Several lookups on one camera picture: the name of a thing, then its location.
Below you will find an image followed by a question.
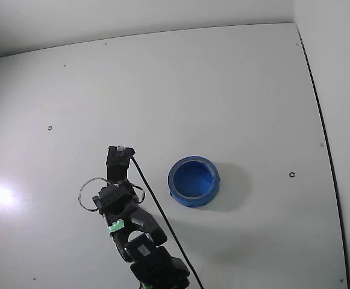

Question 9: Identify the blue tape roll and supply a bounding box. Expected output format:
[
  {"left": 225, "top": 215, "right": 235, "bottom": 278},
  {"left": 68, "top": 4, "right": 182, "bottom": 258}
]
[{"left": 167, "top": 155, "right": 220, "bottom": 208}]

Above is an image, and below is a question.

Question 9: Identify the thin grey wire loop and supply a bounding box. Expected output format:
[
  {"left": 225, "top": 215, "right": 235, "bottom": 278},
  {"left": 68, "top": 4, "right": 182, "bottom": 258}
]
[
  {"left": 78, "top": 177, "right": 110, "bottom": 213},
  {"left": 131, "top": 182, "right": 146, "bottom": 204}
]

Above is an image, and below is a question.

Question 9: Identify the green tape strip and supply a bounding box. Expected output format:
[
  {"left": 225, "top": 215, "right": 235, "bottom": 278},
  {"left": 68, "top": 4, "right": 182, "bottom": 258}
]
[{"left": 107, "top": 219, "right": 125, "bottom": 234}]

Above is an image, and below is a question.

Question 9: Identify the black camera cable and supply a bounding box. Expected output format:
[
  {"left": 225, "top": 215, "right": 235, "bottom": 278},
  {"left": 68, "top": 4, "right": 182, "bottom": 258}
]
[{"left": 130, "top": 155, "right": 205, "bottom": 289}]

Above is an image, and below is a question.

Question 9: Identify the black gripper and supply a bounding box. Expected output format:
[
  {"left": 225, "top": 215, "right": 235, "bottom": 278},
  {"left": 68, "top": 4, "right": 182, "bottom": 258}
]
[{"left": 105, "top": 145, "right": 137, "bottom": 185}]

